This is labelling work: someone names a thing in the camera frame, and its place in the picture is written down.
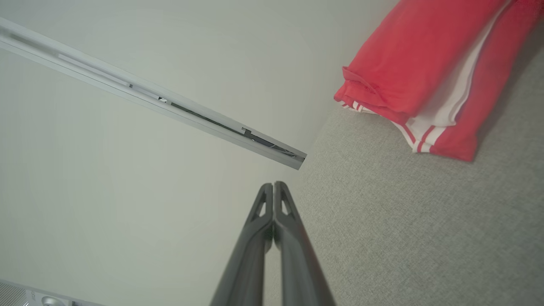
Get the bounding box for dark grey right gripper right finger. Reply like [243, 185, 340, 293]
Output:
[274, 181, 336, 306]

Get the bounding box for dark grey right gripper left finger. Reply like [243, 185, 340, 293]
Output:
[210, 183, 274, 306]

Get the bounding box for red Bulls jersey white sleeves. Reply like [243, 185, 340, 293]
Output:
[334, 0, 544, 162]

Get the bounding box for silver ribbed device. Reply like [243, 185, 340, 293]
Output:
[0, 278, 107, 306]

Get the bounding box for grey metal partition post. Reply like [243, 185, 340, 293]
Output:
[0, 17, 307, 170]

